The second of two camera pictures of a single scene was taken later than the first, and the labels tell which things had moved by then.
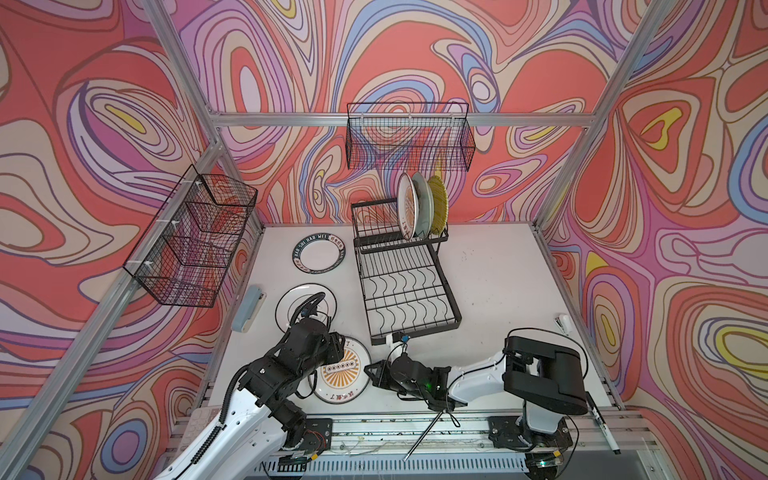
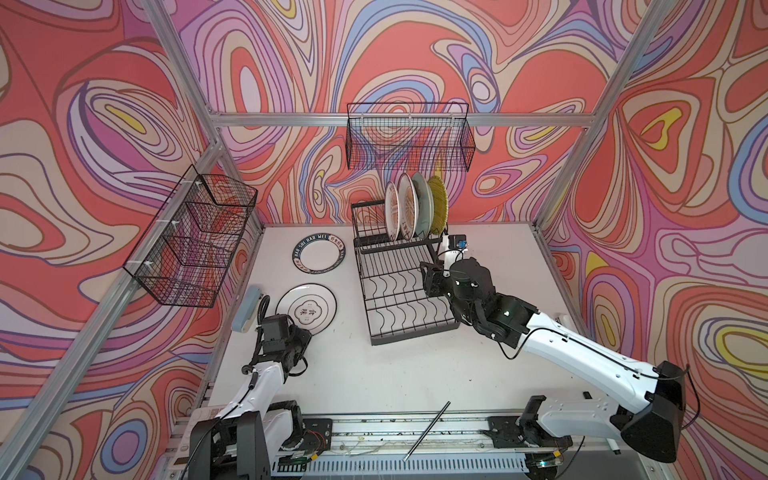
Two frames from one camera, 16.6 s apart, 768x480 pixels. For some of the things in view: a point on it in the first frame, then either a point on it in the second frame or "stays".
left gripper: x=334 y=348 to x=300 y=334
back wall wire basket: x=434 y=136 stays
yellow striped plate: x=441 y=205 stays
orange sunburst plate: x=343 y=381 to x=392 y=211
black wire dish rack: x=405 y=286 stays
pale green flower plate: x=426 y=209 stays
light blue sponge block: x=248 y=309 stays
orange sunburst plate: x=407 y=206 stays
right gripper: x=383 y=368 to x=432 y=277
